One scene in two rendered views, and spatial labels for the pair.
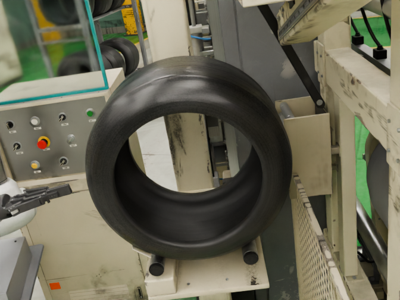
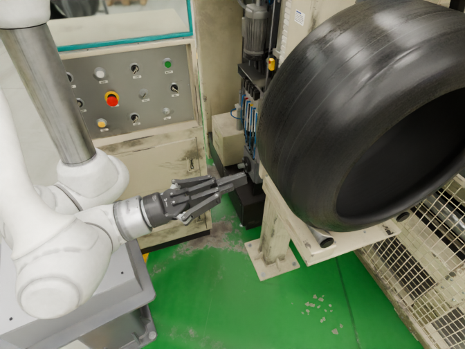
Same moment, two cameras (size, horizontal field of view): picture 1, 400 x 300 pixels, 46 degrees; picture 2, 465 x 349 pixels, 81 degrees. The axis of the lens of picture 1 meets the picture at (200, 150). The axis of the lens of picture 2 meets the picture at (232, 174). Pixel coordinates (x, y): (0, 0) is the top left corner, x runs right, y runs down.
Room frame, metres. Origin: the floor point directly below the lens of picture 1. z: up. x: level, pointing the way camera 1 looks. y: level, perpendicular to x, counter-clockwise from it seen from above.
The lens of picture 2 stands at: (0.86, 0.61, 1.62)
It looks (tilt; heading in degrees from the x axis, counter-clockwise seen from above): 45 degrees down; 337
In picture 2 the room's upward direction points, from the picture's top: straight up
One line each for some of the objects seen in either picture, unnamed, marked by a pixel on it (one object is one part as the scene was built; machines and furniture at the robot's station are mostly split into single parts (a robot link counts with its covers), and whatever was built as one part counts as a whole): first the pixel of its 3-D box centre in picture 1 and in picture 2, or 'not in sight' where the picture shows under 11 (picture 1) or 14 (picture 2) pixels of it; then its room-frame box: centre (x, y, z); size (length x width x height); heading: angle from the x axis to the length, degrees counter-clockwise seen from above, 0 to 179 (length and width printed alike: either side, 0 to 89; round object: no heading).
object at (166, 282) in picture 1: (164, 252); (295, 211); (1.31, 0.17, 0.84); 0.36 x 0.09 x 0.06; 176
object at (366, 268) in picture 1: (381, 266); not in sight; (1.82, -0.78, 0.19); 0.30 x 0.18 x 0.13; 176
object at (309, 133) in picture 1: (303, 146); not in sight; (1.50, -0.36, 1.05); 0.20 x 0.15 x 0.30; 176
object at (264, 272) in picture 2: not in sight; (271, 253); (1.56, 0.04, 0.02); 0.27 x 0.27 x 0.04; 86
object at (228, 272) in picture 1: (207, 256); (326, 207); (1.30, 0.03, 0.80); 0.37 x 0.36 x 0.02; 86
